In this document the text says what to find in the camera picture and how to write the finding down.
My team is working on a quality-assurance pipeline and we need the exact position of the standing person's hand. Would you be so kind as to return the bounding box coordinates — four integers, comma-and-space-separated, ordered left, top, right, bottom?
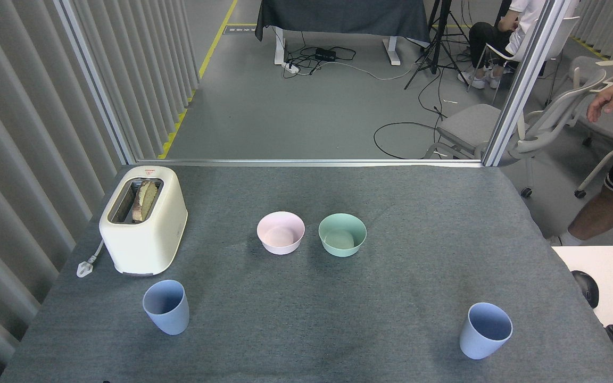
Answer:
587, 80, 613, 123

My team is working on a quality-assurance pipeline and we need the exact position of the blue plastic cup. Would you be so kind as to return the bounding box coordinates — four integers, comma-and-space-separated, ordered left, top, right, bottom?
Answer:
459, 302, 513, 360
143, 280, 190, 336

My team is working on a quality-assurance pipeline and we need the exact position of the grey mesh office chair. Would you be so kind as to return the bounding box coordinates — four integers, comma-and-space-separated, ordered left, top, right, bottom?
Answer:
567, 32, 613, 199
424, 66, 608, 198

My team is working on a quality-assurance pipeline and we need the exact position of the white chair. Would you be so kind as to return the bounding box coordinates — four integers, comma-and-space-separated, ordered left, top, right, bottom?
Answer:
466, 16, 581, 107

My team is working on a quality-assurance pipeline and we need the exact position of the seated person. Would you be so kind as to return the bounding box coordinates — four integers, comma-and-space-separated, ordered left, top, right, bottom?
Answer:
457, 0, 552, 89

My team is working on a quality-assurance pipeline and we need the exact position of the black tripod stand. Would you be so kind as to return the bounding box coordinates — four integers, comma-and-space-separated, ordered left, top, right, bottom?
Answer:
404, 0, 472, 90

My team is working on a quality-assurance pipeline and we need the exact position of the black computer mouse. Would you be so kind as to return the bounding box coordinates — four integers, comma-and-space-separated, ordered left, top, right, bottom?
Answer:
571, 270, 600, 309

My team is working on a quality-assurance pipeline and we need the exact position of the table with black cloth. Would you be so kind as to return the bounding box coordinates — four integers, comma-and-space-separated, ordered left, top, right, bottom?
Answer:
255, 0, 431, 66

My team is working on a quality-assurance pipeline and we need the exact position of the green bowl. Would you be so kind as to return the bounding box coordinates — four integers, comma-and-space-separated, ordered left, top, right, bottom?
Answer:
318, 213, 367, 258

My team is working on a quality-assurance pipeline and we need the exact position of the pink bowl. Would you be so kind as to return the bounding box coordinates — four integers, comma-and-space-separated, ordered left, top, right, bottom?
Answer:
256, 211, 305, 255

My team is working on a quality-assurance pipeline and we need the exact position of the toasted bread slice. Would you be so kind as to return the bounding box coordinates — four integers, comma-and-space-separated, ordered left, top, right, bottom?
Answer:
131, 180, 159, 222

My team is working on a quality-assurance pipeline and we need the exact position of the cream white toaster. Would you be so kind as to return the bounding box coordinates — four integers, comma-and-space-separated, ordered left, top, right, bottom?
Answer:
98, 165, 188, 277

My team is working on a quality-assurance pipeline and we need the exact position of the silver frame post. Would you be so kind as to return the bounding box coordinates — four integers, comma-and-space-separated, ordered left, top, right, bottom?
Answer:
481, 0, 578, 167
54, 0, 137, 164

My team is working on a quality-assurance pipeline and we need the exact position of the black looped floor cable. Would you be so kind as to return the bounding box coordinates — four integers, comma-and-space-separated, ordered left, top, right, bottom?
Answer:
374, 122, 445, 160

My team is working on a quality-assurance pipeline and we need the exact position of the silver frame rail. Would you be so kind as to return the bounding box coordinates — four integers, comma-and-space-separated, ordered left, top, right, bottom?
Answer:
135, 159, 484, 168

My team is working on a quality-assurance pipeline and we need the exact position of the white toaster cord with plug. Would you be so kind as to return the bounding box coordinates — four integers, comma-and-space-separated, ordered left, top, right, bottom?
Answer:
76, 239, 106, 278

